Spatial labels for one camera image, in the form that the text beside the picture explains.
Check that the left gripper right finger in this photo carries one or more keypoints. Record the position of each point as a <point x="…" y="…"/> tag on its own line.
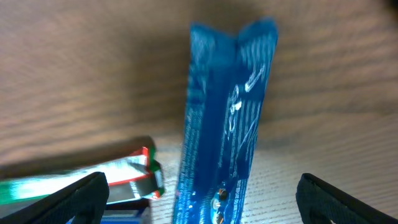
<point x="321" y="203"/>

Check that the blue cookie pack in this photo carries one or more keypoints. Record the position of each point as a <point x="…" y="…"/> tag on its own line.
<point x="227" y="81"/>

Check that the green white candy bar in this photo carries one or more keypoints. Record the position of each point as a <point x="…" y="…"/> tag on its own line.
<point x="131" y="171"/>

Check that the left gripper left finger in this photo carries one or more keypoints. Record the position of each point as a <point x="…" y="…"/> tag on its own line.
<point x="83" y="201"/>

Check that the blue eclipse mints box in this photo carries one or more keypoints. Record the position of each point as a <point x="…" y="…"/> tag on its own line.
<point x="131" y="212"/>

